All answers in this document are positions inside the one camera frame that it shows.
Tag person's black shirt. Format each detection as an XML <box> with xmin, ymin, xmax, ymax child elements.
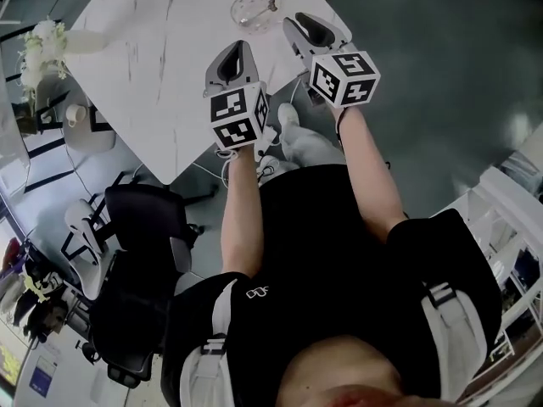
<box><xmin>160</xmin><ymin>163</ymin><xmax>504</xmax><ymax>407</ymax></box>

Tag white shelf unit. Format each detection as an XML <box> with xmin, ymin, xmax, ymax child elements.
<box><xmin>428</xmin><ymin>165</ymin><xmax>543</xmax><ymax>400</ymax></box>

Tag clear glass cup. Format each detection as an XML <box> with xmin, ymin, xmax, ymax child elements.
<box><xmin>230</xmin><ymin>0</ymin><xmax>277</xmax><ymax>36</ymax></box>

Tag person's right forearm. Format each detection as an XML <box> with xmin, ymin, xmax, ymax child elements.
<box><xmin>336</xmin><ymin>105</ymin><xmax>409</xmax><ymax>244</ymax></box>

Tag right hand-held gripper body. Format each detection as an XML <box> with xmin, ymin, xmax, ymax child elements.
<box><xmin>282</xmin><ymin>11</ymin><xmax>382</xmax><ymax>110</ymax></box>

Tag person's white shoe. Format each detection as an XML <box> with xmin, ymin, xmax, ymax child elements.
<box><xmin>277</xmin><ymin>102</ymin><xmax>302</xmax><ymax>133</ymax></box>
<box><xmin>255</xmin><ymin>154</ymin><xmax>299</xmax><ymax>187</ymax></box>

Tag person's light grey trouser leg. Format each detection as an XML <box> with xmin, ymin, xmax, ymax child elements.
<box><xmin>279</xmin><ymin>121</ymin><xmax>345</xmax><ymax>172</ymax></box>

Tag blue poster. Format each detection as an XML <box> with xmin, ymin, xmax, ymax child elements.
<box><xmin>27</xmin><ymin>354</ymin><xmax>59</xmax><ymax>399</ymax></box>

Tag person's chin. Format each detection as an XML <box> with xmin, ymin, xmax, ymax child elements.
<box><xmin>274</xmin><ymin>334</ymin><xmax>430</xmax><ymax>407</ymax></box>

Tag metal spoon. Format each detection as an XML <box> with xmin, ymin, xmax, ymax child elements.
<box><xmin>238</xmin><ymin>0</ymin><xmax>279</xmax><ymax>26</ymax></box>

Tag white harness strap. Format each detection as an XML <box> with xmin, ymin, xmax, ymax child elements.
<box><xmin>419</xmin><ymin>282</ymin><xmax>490</xmax><ymax>403</ymax></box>
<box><xmin>182</xmin><ymin>277</ymin><xmax>239</xmax><ymax>407</ymax></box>

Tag person's left forearm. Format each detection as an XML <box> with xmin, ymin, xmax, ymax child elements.
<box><xmin>220</xmin><ymin>144</ymin><xmax>265</xmax><ymax>280</ymax></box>

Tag white flower bouquet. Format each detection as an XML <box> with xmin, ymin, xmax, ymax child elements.
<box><xmin>17</xmin><ymin>16</ymin><xmax>70</xmax><ymax>99</ymax></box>

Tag black office chair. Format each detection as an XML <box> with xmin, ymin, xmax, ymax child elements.
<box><xmin>87</xmin><ymin>181</ymin><xmax>205</xmax><ymax>390</ymax></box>

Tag white chair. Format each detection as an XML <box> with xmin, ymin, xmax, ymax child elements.
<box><xmin>63</xmin><ymin>198</ymin><xmax>112</xmax><ymax>301</ymax></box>

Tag cream mug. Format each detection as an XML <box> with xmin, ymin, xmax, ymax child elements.
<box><xmin>64</xmin><ymin>103</ymin><xmax>89</xmax><ymax>128</ymax></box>

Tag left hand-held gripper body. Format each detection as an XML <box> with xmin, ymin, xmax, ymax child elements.
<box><xmin>204</xmin><ymin>39</ymin><xmax>272</xmax><ymax>152</ymax></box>

